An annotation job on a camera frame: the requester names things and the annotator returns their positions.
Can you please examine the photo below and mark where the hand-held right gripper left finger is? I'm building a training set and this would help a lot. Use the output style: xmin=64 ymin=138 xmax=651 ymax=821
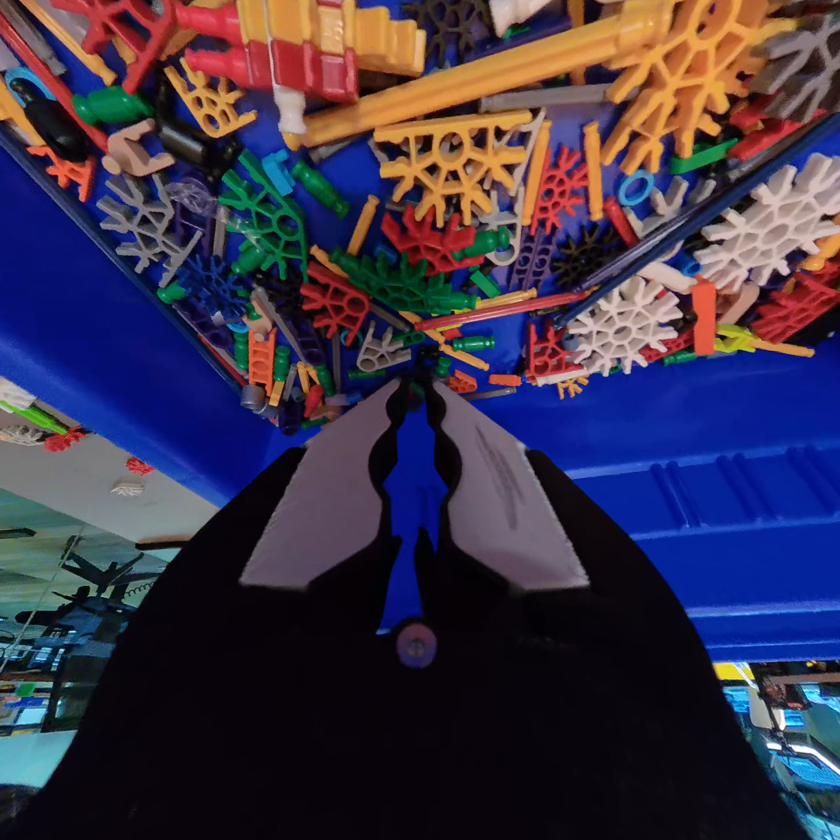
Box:
xmin=239 ymin=379 xmax=403 ymax=631

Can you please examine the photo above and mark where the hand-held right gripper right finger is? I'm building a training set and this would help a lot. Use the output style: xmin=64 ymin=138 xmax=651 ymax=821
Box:
xmin=415 ymin=381 xmax=590 ymax=621

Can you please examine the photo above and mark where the short black toy rod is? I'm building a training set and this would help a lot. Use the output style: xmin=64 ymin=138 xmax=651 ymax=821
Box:
xmin=413 ymin=344 xmax=441 ymax=396

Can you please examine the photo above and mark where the blue plastic parts bin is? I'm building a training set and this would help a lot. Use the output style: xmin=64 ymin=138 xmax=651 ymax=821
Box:
xmin=0 ymin=0 xmax=840 ymax=664

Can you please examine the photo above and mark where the colourful toy rod wheel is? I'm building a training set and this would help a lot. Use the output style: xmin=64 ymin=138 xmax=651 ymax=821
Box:
xmin=0 ymin=377 xmax=91 ymax=454

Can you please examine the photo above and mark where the pile of colourful toy pieces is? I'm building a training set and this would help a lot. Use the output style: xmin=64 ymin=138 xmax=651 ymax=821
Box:
xmin=0 ymin=0 xmax=840 ymax=435

